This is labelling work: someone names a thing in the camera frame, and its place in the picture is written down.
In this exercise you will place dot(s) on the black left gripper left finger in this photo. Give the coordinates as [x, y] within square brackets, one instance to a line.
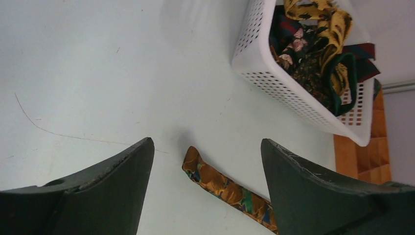
[103, 199]

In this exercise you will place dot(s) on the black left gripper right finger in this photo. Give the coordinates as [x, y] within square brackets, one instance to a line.
[309, 199]

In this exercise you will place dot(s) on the orange compartment tray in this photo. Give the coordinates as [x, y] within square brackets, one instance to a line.
[372, 162]

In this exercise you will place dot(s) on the dark floral patterned tie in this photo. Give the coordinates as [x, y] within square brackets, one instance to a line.
[224, 188]

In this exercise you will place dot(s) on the white plastic mesh basket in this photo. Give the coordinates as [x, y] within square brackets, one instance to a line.
[253, 61]

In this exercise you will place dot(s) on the rolled dark patterned tie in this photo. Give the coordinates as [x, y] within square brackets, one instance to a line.
[376, 88]

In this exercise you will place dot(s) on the brown dark patterned tie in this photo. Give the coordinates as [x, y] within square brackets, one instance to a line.
[298, 53]

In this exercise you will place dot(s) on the red navy striped tie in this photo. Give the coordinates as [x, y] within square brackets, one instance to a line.
[364, 53]

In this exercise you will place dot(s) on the green navy plaid tie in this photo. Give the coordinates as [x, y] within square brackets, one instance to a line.
[341, 73]

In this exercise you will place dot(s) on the yellow insect print tie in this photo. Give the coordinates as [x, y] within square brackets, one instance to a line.
[333, 27]

